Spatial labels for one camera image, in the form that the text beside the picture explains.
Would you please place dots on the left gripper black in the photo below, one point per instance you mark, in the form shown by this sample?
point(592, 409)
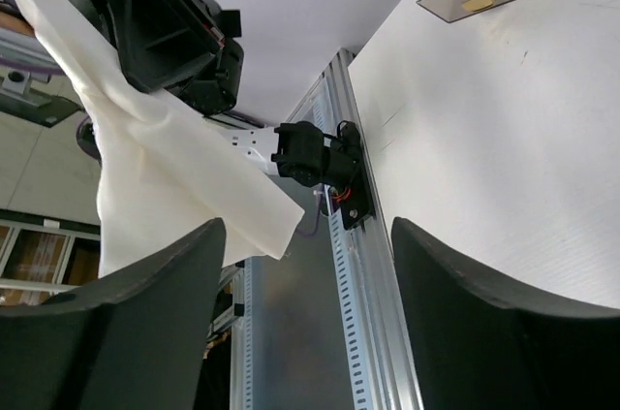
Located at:
point(188, 47)

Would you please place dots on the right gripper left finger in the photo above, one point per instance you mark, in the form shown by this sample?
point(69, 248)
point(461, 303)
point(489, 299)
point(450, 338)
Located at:
point(133, 339)

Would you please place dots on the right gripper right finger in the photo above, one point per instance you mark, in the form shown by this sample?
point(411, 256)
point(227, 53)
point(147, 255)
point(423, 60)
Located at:
point(484, 340)

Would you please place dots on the white paper napkin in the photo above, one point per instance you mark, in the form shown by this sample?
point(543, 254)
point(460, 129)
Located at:
point(165, 170)

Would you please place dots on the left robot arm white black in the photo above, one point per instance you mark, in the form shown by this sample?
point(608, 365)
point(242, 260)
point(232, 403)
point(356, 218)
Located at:
point(306, 155)

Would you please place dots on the gold object in container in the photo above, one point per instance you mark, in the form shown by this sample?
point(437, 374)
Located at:
point(474, 6)

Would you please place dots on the white slotted cable duct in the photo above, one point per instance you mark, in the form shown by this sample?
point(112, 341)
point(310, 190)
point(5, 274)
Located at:
point(349, 301)

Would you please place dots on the aluminium front rail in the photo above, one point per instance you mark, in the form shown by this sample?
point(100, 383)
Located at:
point(395, 385)

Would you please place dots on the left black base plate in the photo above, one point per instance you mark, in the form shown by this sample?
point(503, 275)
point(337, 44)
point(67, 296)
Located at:
point(355, 202)

